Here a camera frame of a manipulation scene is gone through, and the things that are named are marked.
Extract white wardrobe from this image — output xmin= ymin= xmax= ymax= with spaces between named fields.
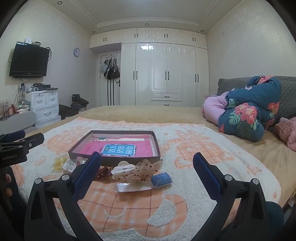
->
xmin=90 ymin=28 xmax=209 ymax=107

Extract white drawer cabinet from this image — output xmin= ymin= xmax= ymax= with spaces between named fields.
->
xmin=25 ymin=89 xmax=61 ymax=129

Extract clear bag with white pieces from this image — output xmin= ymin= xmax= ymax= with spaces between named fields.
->
xmin=114 ymin=182 xmax=152 ymax=193

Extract round wall clock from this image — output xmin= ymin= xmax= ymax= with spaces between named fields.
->
xmin=73 ymin=48 xmax=80 ymax=57

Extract pearl clear hair claw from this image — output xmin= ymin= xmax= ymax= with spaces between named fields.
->
xmin=76 ymin=157 xmax=88 ymax=166

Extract dark brown bag on floor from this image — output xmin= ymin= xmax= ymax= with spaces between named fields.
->
xmin=59 ymin=104 xmax=79 ymax=120

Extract pink book in tray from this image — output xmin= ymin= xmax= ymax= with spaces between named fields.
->
xmin=75 ymin=136 xmax=155 ymax=157

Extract floral blue quilt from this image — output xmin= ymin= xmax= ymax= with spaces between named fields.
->
xmin=218 ymin=75 xmax=281 ymax=142

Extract left hand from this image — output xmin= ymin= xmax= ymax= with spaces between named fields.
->
xmin=4 ymin=173 xmax=13 ymax=197

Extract earrings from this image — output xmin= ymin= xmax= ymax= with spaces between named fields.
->
xmin=62 ymin=159 xmax=80 ymax=173

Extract dark clothes pile on stool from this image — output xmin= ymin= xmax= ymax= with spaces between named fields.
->
xmin=71 ymin=94 xmax=89 ymax=111

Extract wall mounted black television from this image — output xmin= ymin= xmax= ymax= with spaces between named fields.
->
xmin=9 ymin=42 xmax=51 ymax=78

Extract white door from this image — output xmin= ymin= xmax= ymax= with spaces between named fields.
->
xmin=96 ymin=51 xmax=121 ymax=106

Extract yellow rings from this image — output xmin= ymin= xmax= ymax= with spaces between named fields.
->
xmin=52 ymin=155 xmax=69 ymax=172

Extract pink knitted blanket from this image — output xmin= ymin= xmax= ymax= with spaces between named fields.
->
xmin=274 ymin=117 xmax=296 ymax=152

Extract orange white plush blanket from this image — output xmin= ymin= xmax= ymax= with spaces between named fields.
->
xmin=12 ymin=118 xmax=281 ymax=240

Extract hanging bags on door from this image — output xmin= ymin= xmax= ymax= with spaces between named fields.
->
xmin=99 ymin=57 xmax=120 ymax=80

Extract small blue plastic box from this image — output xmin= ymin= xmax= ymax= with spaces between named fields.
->
xmin=151 ymin=172 xmax=172 ymax=189

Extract bed with tan cover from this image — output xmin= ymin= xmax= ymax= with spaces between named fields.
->
xmin=19 ymin=106 xmax=295 ymax=205

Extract dotted sheer bow hairclip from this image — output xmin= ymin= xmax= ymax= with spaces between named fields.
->
xmin=114 ymin=159 xmax=163 ymax=183

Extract grey chair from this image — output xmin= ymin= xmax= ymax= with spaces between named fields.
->
xmin=0 ymin=111 xmax=37 ymax=134

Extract white cloud hair claw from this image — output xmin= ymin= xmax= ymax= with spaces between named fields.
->
xmin=111 ymin=161 xmax=135 ymax=180

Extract brown cardboard box tray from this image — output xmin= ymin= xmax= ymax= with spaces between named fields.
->
xmin=68 ymin=130 xmax=161 ymax=166

